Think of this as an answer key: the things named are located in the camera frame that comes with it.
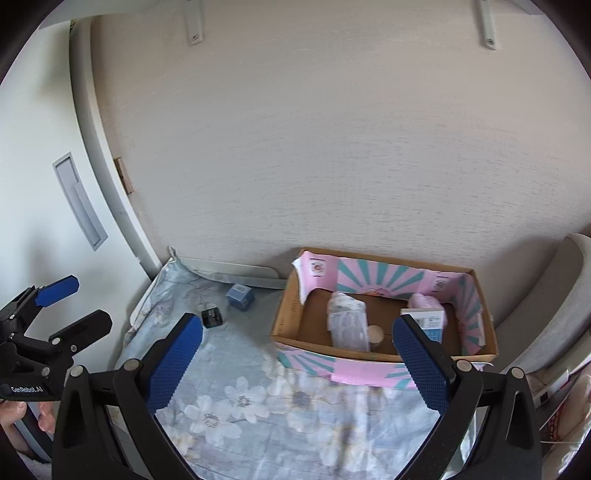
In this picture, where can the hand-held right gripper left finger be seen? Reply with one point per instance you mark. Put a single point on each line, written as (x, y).
(175, 364)

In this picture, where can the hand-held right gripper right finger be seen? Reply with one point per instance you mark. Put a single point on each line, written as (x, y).
(422, 364)

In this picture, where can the clear plastic packet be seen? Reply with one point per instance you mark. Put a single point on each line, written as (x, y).
(346, 323)

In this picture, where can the brown wall block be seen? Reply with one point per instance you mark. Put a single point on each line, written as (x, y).
(123, 175)

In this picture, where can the small cardboard roll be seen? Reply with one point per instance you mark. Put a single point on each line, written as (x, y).
(375, 334)

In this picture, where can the grey padded cushion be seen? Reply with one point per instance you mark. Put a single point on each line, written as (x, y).
(540, 304)

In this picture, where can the white and blue carton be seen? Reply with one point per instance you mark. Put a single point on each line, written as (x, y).
(429, 323)

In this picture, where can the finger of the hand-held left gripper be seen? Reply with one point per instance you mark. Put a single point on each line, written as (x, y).
(57, 290)
(85, 327)

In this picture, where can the pink packet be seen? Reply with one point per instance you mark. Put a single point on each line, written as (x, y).
(422, 302)

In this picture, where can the white wall bracket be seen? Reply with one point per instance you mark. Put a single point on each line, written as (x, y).
(487, 23)
(194, 23)

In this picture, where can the white door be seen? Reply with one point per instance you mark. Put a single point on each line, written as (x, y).
(37, 115)

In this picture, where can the cardboard box with pink lining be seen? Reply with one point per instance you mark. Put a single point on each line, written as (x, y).
(318, 316)

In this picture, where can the small blue box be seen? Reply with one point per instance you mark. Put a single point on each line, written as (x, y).
(240, 296)

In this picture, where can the white printed bag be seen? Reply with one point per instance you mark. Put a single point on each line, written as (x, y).
(565, 406)

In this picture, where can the floral bed sheet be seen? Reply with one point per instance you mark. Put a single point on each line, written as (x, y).
(258, 415)

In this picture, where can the small black object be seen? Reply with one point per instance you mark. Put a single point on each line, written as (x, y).
(212, 318)

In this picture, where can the person's left hand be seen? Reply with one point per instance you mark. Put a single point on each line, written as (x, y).
(46, 419)

